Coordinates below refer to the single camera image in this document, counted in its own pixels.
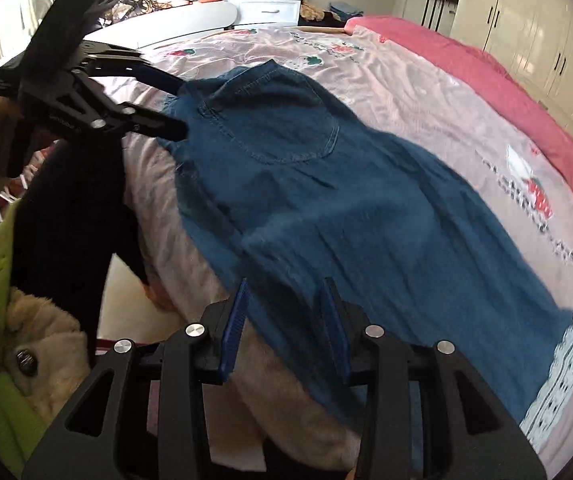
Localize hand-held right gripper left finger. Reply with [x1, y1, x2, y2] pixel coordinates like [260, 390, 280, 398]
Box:
[21, 277, 252, 480]

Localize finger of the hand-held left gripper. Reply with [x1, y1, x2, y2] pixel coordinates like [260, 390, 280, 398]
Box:
[51, 72, 190, 142]
[73, 41, 186, 96]

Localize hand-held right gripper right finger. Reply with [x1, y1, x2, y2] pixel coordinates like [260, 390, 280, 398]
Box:
[319, 276, 547, 480]

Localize blue denim pants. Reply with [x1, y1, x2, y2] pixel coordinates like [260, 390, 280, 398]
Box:
[159, 58, 573, 428]

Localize white hanging garment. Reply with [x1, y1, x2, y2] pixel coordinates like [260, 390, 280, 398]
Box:
[0, 0, 53, 47]

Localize white curved table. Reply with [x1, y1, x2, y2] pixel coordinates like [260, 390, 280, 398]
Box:
[81, 0, 240, 53]

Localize black cloth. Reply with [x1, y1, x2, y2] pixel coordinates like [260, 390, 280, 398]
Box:
[11, 130, 153, 367]

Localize brown cloth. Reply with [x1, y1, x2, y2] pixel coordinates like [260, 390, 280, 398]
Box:
[298, 2, 328, 24]

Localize pink strawberry print bedsheet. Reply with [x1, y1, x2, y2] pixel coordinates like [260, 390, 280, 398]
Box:
[86, 22, 573, 466]

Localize pink quilt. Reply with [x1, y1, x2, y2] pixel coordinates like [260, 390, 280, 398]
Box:
[344, 15, 573, 256]

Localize white wardrobe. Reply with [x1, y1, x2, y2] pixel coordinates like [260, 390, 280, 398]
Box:
[401, 0, 573, 161]

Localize tangle of cables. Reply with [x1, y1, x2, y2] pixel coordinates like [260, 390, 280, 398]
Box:
[100, 0, 173, 26]

